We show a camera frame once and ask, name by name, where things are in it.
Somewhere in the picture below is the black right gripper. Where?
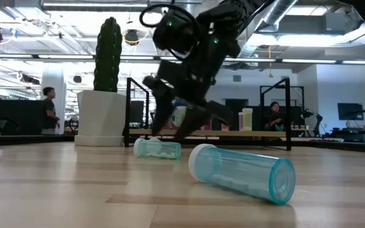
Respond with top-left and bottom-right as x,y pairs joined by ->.
143,55 -> 234,142

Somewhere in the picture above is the wooden shelf black metal frame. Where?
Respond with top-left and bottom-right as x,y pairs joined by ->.
124,77 -> 293,152

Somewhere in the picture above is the person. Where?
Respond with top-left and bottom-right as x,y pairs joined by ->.
41,86 -> 61,136
264,101 -> 285,132

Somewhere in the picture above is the long ceiling light strip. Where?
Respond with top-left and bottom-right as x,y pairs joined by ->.
0,53 -> 183,62
223,58 -> 365,65

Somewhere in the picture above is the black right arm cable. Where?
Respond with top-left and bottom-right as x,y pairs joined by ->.
138,3 -> 202,61

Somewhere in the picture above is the blue-lidded white jar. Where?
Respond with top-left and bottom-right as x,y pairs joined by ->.
171,98 -> 189,130

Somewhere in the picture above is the green cactus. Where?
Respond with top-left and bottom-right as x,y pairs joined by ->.
93,16 -> 124,93

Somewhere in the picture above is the white plant pot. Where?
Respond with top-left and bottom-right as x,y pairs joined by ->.
74,89 -> 129,147

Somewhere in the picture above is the white building column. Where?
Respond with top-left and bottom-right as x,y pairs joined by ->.
40,62 -> 67,129

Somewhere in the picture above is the cluttered office desk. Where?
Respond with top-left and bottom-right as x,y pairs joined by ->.
328,126 -> 365,144

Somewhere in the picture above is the silver spiral ceiling duct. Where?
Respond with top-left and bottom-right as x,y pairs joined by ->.
238,0 -> 299,60

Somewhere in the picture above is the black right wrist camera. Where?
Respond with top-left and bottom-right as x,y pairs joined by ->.
152,8 -> 201,55

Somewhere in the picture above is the small teal vial white cap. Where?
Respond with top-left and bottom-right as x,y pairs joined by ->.
133,137 -> 183,160

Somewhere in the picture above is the large teal vial white cap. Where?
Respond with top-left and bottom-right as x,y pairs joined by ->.
188,143 -> 297,206

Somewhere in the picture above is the black computer monitor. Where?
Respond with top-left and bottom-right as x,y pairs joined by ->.
337,102 -> 364,121

